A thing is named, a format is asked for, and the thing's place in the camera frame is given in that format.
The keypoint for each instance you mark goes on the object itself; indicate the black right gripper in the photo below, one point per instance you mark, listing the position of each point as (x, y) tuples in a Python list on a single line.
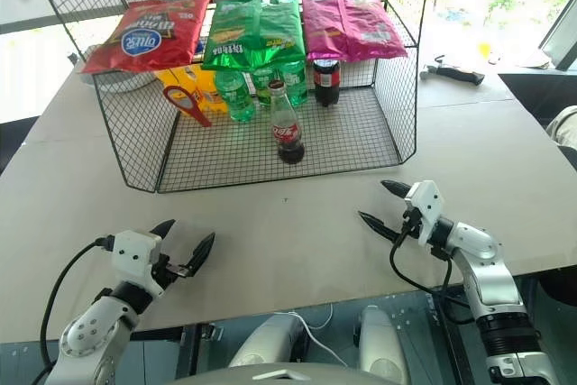
[(409, 222)]

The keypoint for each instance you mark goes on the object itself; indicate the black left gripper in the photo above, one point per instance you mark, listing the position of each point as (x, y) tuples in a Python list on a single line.
[(166, 270)]

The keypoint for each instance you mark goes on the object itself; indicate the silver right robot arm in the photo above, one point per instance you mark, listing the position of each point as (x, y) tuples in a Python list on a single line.
[(489, 277)]

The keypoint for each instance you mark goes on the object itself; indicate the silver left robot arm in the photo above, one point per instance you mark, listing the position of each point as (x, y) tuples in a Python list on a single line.
[(92, 331)]

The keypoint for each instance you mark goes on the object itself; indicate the glass cola bottle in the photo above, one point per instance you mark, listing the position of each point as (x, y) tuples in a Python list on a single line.
[(287, 132)]

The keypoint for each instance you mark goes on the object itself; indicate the dark plastic cola bottle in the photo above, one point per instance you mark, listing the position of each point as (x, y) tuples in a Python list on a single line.
[(326, 85)]

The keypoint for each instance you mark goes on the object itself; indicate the green plastic soda bottle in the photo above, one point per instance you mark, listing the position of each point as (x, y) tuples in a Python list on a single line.
[(295, 85), (236, 98), (262, 80)]

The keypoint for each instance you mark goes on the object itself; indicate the silver robot leg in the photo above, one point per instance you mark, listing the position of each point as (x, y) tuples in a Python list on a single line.
[(383, 344), (266, 340)]

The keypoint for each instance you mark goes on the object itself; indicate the yellow drink pack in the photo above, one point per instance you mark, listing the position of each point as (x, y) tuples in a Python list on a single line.
[(205, 87)]

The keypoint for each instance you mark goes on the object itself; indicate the grey robot torso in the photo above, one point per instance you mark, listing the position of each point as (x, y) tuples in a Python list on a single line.
[(288, 373)]

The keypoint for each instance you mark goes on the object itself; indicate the pink chip bag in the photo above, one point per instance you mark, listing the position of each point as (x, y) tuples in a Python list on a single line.
[(322, 29), (372, 26)]

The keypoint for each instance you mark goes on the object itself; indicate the yellow cup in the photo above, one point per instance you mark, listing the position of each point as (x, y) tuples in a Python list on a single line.
[(484, 50)]

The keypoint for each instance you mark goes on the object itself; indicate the person's knee in beige trousers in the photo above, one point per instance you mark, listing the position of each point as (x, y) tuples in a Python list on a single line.
[(565, 128)]

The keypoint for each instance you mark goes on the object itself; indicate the green chip bag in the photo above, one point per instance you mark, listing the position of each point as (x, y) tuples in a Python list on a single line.
[(230, 38), (281, 29)]

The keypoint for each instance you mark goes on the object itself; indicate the red chip bag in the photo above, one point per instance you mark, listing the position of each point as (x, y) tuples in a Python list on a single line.
[(149, 35)]

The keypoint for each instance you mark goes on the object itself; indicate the dark framed panel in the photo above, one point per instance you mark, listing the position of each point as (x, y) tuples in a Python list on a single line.
[(561, 40)]

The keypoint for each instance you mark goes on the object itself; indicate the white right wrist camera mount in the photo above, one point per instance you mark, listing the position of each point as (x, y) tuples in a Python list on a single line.
[(424, 209)]

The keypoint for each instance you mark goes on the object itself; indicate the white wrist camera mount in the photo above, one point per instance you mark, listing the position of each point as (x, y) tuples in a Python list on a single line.
[(133, 256), (424, 209)]

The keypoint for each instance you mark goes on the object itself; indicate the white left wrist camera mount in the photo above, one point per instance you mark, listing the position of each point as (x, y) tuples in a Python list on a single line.
[(133, 256)]

